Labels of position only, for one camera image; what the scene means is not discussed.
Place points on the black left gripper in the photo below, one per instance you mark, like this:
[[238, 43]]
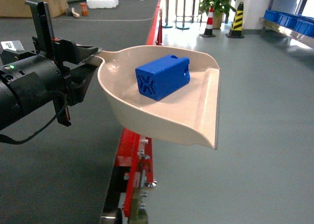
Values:
[[30, 79]]

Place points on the blue plastic block part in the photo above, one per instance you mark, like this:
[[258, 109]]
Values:
[[159, 78]]

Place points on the beige plastic dustpan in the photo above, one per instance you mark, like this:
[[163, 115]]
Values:
[[189, 116]]

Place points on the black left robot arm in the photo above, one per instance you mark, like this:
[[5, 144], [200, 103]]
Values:
[[55, 71]]

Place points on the steel shelf rack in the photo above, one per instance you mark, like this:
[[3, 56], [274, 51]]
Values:
[[285, 17]]

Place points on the orange can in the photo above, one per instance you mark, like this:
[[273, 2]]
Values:
[[84, 10]]

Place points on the white foam block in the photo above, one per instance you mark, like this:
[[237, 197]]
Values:
[[96, 4]]

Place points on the large open cardboard box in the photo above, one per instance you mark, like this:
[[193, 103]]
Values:
[[21, 8]]

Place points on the red white traffic cone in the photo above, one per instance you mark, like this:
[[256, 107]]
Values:
[[208, 33]]

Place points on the potted green plant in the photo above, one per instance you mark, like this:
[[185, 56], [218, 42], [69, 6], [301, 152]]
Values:
[[220, 7]]

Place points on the yellow black traffic cone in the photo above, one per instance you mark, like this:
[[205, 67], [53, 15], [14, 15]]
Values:
[[236, 28]]

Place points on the red table frame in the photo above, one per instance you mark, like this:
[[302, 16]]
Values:
[[132, 176]]

